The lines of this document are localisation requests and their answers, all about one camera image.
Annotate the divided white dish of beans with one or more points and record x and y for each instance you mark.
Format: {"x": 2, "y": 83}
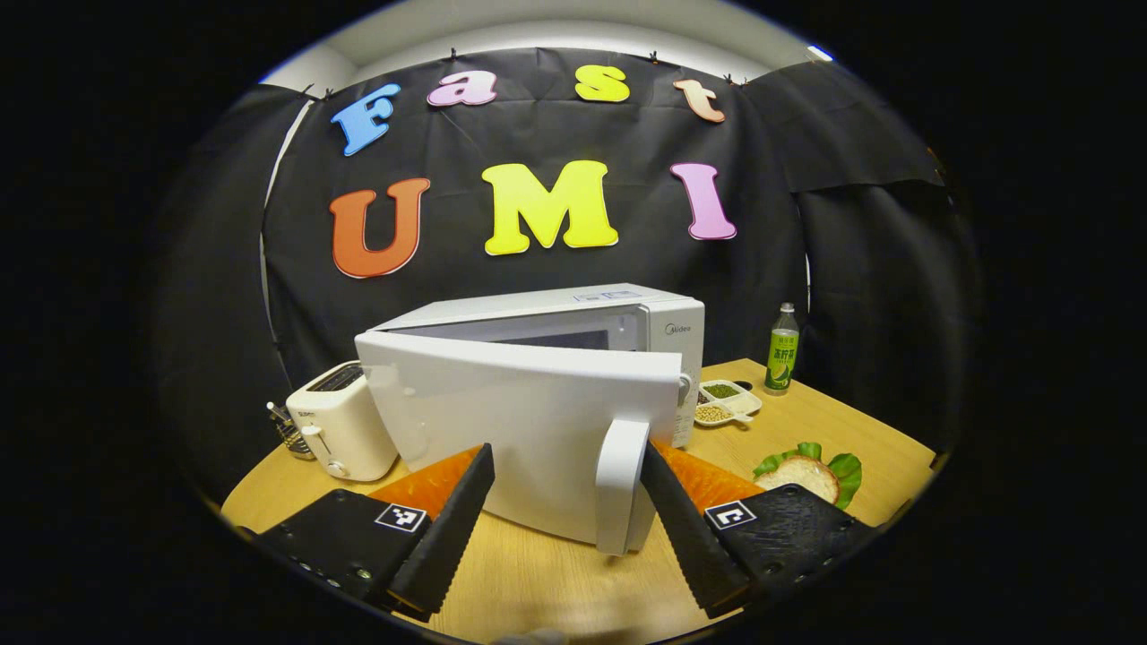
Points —
{"x": 717, "y": 414}

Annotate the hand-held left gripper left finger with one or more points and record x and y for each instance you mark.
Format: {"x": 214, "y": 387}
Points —
{"x": 448, "y": 537}

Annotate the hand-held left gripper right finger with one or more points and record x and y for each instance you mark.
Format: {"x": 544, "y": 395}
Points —
{"x": 690, "y": 546}

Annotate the white toaster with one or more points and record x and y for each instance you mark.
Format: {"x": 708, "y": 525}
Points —
{"x": 340, "y": 430}

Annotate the green drink bottle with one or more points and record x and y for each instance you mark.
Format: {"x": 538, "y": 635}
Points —
{"x": 781, "y": 358}

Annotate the white microwave oven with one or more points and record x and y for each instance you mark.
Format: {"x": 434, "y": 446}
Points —
{"x": 520, "y": 421}

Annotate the ceiling light panel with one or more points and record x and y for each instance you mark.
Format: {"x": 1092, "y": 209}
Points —
{"x": 820, "y": 53}

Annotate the lettuce sandwich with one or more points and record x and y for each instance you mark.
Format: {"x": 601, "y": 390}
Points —
{"x": 802, "y": 475}

